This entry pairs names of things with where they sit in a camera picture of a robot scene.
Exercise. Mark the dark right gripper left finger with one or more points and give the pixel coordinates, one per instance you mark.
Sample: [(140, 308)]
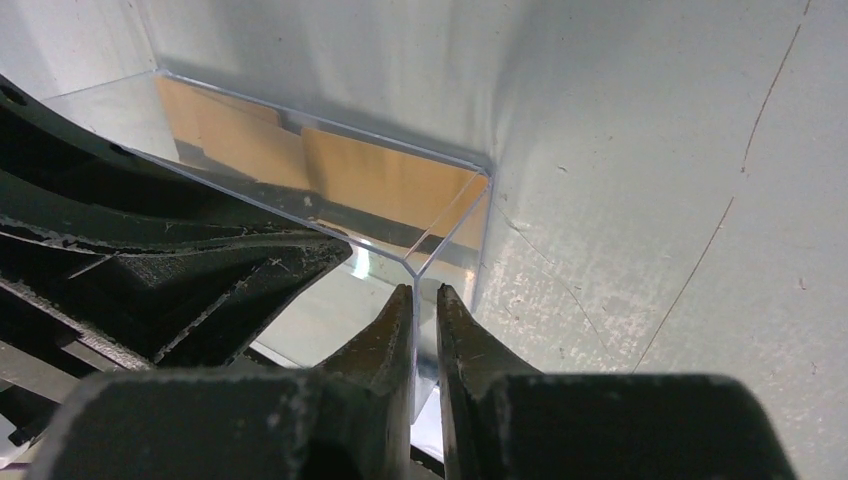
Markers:
[(348, 417)]

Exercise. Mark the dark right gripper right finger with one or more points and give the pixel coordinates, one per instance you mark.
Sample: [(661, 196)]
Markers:
[(504, 419)]

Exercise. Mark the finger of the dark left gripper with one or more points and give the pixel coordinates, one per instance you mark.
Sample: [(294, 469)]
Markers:
[(65, 188), (177, 308)]

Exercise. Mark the clear plastic tray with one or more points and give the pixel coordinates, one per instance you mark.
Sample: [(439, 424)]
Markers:
[(385, 253)]

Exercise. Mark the gold card with black stripe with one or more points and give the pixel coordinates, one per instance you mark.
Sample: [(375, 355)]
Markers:
[(412, 190)]

